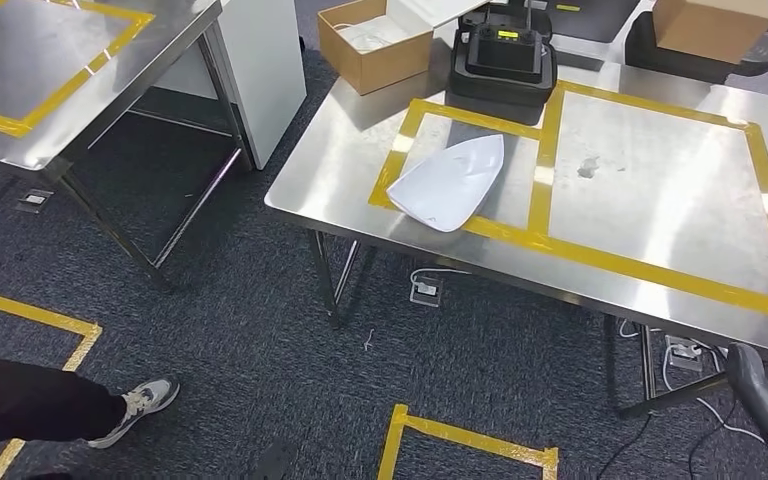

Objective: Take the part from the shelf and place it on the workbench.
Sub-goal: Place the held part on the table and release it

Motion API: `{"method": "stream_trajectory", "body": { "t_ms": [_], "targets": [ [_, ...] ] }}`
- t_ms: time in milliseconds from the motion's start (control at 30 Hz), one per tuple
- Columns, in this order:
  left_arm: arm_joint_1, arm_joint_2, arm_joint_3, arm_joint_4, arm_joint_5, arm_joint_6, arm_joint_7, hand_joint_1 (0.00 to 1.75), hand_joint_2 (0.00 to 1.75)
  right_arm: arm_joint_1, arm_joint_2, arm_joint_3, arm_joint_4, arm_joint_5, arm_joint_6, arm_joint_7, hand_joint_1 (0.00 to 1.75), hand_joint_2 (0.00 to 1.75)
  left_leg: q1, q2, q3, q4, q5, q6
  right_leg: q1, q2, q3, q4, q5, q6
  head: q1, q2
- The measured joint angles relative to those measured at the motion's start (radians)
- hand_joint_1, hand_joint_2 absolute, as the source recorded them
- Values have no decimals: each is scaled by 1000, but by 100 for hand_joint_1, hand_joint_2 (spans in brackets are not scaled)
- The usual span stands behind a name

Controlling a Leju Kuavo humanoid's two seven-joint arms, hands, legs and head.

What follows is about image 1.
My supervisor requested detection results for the open brown cardboard box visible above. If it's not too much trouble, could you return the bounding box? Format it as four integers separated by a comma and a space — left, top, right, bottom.
317, 0, 435, 97

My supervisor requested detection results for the white power cable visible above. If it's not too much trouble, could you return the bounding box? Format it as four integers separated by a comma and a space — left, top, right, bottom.
409, 266, 766, 445

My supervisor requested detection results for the black round stool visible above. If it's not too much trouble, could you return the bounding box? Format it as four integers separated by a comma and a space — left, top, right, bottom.
731, 33, 768, 77

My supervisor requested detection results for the black power cable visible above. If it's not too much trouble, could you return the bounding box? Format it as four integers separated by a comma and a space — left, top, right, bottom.
595, 397, 743, 480

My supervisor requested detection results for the white plastic car part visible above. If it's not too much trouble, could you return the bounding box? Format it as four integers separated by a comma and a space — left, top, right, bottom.
385, 134, 506, 234

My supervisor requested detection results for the white packaged item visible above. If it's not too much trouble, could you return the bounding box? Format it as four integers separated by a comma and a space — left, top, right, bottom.
334, 14, 412, 54

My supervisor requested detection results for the closed brown cardboard box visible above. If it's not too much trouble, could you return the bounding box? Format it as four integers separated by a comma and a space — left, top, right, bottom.
652, 0, 768, 66

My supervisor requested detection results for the yellow floor tape square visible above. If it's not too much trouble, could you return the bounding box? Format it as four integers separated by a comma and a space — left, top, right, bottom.
0, 288, 104, 480
377, 404, 560, 480

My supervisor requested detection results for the black remote controller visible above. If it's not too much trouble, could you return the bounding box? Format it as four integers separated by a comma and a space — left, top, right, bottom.
466, 0, 546, 84

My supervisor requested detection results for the small yellow table tape rectangle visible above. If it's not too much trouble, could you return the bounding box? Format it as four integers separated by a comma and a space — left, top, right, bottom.
367, 97, 551, 243

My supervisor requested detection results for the person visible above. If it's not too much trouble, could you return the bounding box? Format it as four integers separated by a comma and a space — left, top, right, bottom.
0, 349, 181, 452

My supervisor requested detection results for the stainless steel workbench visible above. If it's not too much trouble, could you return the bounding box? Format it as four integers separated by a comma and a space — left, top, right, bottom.
263, 39, 768, 420
0, 0, 256, 293

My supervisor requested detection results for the black foam carry case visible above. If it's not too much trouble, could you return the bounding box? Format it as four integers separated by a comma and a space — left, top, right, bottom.
448, 9, 559, 109

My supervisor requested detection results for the white box lid insert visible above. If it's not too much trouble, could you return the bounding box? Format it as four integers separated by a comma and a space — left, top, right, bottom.
390, 0, 491, 31

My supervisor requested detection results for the metal floor outlet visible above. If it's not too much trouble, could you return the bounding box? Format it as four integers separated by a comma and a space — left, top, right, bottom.
14, 188, 54, 215
663, 334, 707, 372
409, 274, 445, 308

